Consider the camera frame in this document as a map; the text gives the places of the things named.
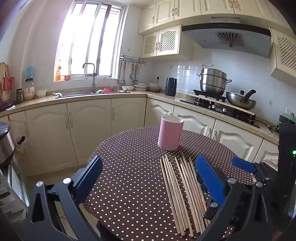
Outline brown polka dot tablecloth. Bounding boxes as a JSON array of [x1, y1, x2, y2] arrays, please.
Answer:
[[83, 127, 255, 241]]

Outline cream base cabinets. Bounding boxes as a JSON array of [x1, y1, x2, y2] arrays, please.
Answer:
[[0, 96, 286, 176]]

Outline steel kitchen sink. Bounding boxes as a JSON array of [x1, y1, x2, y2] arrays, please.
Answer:
[[55, 89, 131, 99]]

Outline beige stone countertop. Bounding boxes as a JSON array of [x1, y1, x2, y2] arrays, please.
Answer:
[[0, 89, 281, 145]]

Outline pink cup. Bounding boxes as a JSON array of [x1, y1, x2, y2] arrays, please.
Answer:
[[158, 115, 184, 151]]

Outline black gas stove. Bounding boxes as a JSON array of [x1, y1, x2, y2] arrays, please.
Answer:
[[180, 89, 260, 128]]

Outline red wire rack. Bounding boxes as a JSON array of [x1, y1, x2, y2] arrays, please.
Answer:
[[2, 76, 15, 102]]

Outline steel steamer pot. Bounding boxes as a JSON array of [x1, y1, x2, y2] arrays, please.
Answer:
[[196, 65, 232, 96]]

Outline silver rice cooker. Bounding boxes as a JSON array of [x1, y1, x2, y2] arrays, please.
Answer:
[[0, 122, 16, 166]]

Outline steel sink faucet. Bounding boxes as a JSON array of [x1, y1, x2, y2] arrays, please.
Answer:
[[83, 62, 99, 93]]

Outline cream upper cabinets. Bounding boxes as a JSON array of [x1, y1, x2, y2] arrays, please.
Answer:
[[138, 0, 271, 35]]

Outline black electric kettle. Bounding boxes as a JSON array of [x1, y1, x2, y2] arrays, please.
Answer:
[[164, 77, 177, 96]]

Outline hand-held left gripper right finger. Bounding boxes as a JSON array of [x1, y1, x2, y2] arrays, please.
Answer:
[[195, 155, 289, 241]]

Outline green electronic device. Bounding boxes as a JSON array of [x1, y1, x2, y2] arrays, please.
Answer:
[[279, 113, 296, 126]]

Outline barred kitchen window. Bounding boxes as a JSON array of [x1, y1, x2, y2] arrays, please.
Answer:
[[54, 0, 126, 82]]

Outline grey range hood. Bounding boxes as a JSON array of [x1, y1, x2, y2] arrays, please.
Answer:
[[181, 17, 272, 58]]

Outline steel wok with black handle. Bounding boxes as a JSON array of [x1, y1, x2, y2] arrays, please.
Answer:
[[226, 89, 257, 110]]

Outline bunch of wooden chopsticks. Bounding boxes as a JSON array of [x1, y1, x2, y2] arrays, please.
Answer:
[[160, 152, 210, 238]]

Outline hanging kitchen utensils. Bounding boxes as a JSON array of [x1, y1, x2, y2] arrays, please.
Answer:
[[131, 64, 139, 85]]

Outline cream lattice door cabinet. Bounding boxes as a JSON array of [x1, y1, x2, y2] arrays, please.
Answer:
[[269, 27, 296, 81], [141, 24, 193, 61]]

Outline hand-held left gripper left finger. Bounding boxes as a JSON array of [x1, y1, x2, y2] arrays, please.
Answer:
[[27, 156, 103, 241]]

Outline jar with pale contents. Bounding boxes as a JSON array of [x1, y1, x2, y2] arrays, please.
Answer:
[[23, 78, 36, 101]]

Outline hanging steel ladle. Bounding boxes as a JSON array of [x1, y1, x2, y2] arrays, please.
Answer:
[[117, 62, 126, 84]]

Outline wooden cutting board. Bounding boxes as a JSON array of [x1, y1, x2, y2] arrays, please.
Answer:
[[0, 62, 10, 102]]

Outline light wooden board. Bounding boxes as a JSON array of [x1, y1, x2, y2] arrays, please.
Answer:
[[188, 93, 257, 115]]

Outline steel wall utensil rack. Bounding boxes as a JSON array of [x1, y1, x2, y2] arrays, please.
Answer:
[[120, 55, 147, 65]]

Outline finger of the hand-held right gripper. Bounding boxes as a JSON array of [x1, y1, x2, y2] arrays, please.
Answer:
[[232, 157, 279, 184]]

